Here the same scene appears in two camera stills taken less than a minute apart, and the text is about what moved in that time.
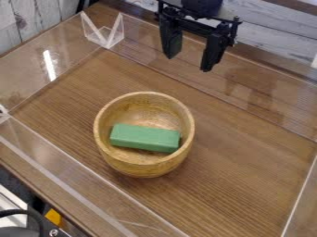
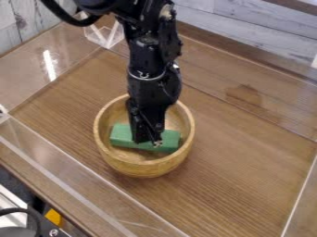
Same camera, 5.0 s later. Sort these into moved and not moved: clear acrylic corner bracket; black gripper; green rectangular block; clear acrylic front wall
Moved: black gripper
Not moved: green rectangular block; clear acrylic corner bracket; clear acrylic front wall
